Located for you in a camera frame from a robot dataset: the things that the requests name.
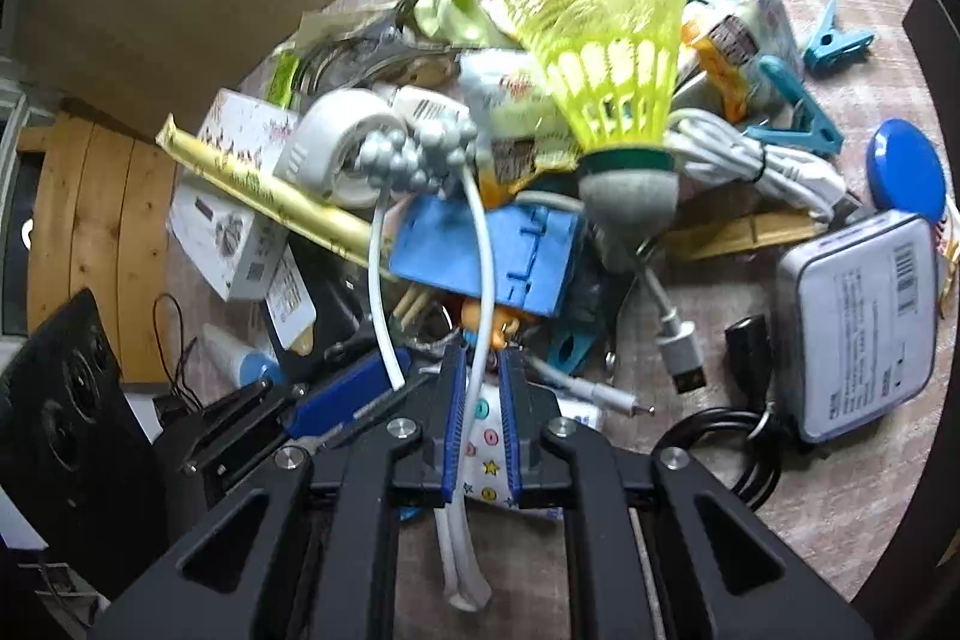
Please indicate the white power bank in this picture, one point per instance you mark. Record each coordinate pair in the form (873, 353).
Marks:
(855, 325)

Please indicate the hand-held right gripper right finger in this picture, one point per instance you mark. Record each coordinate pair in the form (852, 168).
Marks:
(511, 422)

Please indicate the white pouch coloured print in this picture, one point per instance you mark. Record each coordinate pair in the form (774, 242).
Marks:
(484, 445)

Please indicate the white printed cardboard box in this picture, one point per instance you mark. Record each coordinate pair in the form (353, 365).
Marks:
(217, 220)

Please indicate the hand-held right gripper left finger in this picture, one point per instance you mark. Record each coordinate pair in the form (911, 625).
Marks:
(450, 415)

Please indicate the white barcode card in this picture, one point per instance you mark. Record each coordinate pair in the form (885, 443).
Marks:
(289, 302)

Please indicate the blue plastic box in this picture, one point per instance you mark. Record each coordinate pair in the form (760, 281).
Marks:
(450, 250)

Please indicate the orange toy figure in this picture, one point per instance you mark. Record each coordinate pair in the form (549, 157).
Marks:
(510, 325)

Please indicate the black storage box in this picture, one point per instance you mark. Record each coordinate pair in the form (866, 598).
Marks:
(934, 33)

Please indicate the black usb adapter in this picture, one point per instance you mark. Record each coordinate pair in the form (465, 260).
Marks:
(750, 355)

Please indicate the silver bead cluster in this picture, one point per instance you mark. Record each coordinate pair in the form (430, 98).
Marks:
(484, 250)

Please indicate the wooden clothespin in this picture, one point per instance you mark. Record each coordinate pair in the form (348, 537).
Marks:
(735, 239)

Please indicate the blue round disc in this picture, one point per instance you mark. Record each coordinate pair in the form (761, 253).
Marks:
(904, 168)

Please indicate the yellow shuttlecock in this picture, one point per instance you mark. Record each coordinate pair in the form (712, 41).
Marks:
(607, 48)

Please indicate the white tube teal cap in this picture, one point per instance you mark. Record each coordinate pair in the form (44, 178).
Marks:
(232, 355)

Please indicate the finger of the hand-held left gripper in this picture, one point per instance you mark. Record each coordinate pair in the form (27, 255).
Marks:
(337, 400)

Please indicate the long yellow packet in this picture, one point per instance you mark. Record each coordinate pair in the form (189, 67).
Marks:
(247, 183)

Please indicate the black flat case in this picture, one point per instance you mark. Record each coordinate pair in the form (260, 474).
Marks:
(330, 310)

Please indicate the silver creamer packet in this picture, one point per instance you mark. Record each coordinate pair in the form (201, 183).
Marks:
(757, 33)
(502, 100)

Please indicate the large blue clothespin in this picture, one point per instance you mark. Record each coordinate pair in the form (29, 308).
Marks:
(806, 115)

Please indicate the white round plastic reel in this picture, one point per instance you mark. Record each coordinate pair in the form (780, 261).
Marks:
(330, 123)

